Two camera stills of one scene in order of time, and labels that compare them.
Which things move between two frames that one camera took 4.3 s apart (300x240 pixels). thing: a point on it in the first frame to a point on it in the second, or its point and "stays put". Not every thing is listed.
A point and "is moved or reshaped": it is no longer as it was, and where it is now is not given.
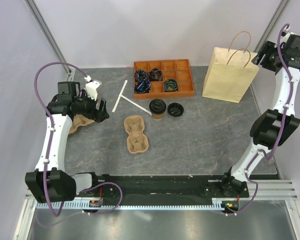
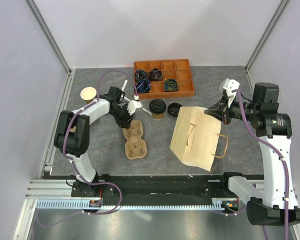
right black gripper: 268,48 to 222,114
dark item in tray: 140,74 stays put
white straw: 136,104 stays put
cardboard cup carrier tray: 136,141 is moved or reshaped
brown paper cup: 157,116 stays put
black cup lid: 157,106 stays put
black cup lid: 175,109 stays put
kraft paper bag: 230,72 to 195,137
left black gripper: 100,115 to 124,123
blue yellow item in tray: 171,85 stays put
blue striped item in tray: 143,86 stays put
